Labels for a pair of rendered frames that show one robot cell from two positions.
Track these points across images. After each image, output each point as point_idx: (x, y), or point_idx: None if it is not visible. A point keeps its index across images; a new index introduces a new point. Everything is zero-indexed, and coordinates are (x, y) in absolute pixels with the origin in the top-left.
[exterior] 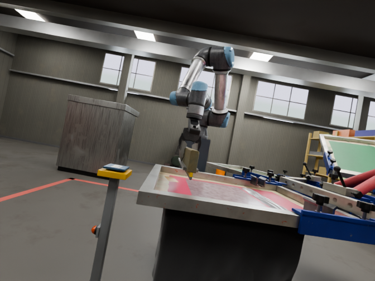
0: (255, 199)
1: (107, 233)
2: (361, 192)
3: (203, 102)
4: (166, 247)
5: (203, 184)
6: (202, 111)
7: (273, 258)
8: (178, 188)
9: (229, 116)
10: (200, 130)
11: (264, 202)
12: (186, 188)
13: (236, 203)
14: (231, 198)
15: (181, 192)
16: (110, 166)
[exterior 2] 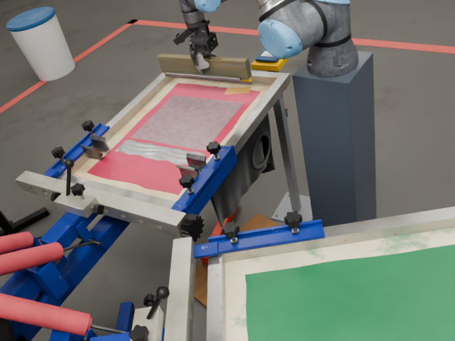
0: (157, 141)
1: (277, 118)
2: (51, 193)
3: (180, 7)
4: None
5: (216, 114)
6: (183, 18)
7: None
8: (202, 91)
9: (263, 31)
10: (173, 39)
11: (148, 144)
12: (200, 95)
13: (136, 100)
14: (166, 120)
15: (189, 91)
16: (266, 51)
